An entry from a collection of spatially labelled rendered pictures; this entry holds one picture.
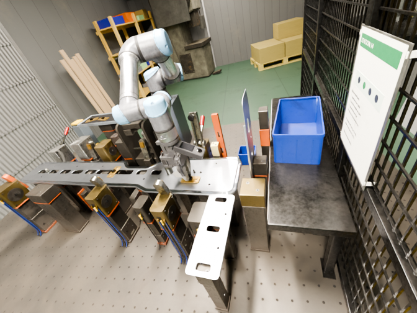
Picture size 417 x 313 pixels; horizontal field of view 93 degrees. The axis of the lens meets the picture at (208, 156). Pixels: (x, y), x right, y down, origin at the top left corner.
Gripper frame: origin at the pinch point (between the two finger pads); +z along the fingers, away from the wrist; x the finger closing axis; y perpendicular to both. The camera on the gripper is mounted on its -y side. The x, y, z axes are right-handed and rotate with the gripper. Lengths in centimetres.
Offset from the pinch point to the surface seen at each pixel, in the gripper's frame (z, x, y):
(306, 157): -4.3, -6.7, -45.6
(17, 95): -20, -131, 302
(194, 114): -18.8, -20.2, -1.2
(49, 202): 5, 15, 75
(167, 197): -2.6, 13.4, 3.3
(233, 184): 1.9, 1.9, -18.9
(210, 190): 2.0, 5.5, -10.6
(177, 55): 32, -520, 234
